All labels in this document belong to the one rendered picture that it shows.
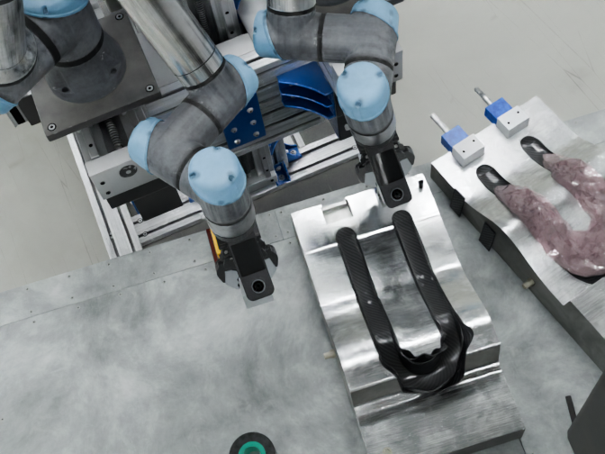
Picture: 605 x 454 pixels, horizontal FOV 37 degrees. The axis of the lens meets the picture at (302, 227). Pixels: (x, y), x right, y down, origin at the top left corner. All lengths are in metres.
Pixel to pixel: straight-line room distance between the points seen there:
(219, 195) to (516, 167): 0.70
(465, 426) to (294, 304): 0.39
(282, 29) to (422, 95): 1.55
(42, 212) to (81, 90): 1.24
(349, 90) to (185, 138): 0.25
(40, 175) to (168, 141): 1.67
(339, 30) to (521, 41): 1.71
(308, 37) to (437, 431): 0.68
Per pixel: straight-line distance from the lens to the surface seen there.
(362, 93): 1.32
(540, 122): 1.84
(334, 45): 1.39
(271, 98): 1.90
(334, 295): 1.61
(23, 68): 1.52
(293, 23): 1.39
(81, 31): 1.62
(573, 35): 3.09
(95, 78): 1.69
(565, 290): 1.65
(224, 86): 1.36
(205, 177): 1.26
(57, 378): 1.76
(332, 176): 2.51
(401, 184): 1.50
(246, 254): 1.41
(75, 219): 2.85
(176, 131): 1.33
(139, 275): 1.79
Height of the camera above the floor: 2.36
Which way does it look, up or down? 62 degrees down
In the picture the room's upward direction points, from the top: 12 degrees counter-clockwise
